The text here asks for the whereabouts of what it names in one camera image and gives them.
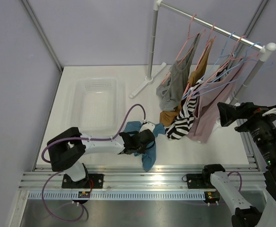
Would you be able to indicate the grey metal clothes rack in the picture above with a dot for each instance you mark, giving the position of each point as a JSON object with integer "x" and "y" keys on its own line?
{"x": 149, "y": 78}

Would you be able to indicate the aluminium mounting rail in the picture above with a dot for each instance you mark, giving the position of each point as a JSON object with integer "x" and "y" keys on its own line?
{"x": 169, "y": 178}

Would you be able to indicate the black white striped tank top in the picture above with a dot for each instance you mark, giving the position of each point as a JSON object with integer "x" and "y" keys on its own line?
{"x": 183, "y": 122}

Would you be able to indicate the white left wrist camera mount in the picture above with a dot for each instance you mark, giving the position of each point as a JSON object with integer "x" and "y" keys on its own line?
{"x": 147, "y": 126}

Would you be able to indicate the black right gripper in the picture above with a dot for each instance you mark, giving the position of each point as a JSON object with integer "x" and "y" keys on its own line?
{"x": 229, "y": 113}

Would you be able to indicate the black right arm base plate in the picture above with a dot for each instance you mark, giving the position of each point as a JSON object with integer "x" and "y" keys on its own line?
{"x": 196, "y": 181}

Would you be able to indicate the white slotted cable duct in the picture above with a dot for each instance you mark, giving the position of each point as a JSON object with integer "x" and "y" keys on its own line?
{"x": 119, "y": 195}

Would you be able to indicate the pink hanger under brown top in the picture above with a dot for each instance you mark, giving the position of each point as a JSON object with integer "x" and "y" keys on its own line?
{"x": 208, "y": 40}

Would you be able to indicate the mauve pink tank top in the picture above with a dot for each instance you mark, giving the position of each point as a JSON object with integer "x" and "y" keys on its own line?
{"x": 206, "y": 112}

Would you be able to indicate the teal blue tank top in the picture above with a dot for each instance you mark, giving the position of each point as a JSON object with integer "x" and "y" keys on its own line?
{"x": 149, "y": 158}

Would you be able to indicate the white plastic basket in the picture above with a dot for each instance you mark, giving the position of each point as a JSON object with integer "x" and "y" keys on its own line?
{"x": 93, "y": 105}

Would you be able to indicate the grey tank top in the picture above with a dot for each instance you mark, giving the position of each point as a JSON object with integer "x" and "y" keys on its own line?
{"x": 171, "y": 91}

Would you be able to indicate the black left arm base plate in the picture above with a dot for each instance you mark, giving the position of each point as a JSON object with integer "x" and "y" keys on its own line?
{"x": 94, "y": 180}

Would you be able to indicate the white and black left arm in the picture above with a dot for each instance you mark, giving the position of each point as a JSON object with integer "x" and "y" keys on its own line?
{"x": 67, "y": 148}

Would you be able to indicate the mustard brown tank top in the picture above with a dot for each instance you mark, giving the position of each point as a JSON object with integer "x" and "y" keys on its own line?
{"x": 166, "y": 118}

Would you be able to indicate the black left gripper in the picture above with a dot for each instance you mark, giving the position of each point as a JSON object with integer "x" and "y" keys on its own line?
{"x": 142, "y": 149}

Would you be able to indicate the blue hanger under striped top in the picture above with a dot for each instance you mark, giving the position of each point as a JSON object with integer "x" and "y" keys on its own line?
{"x": 225, "y": 47}

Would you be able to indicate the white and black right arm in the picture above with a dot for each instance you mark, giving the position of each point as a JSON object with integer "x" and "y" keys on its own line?
{"x": 245, "y": 211}

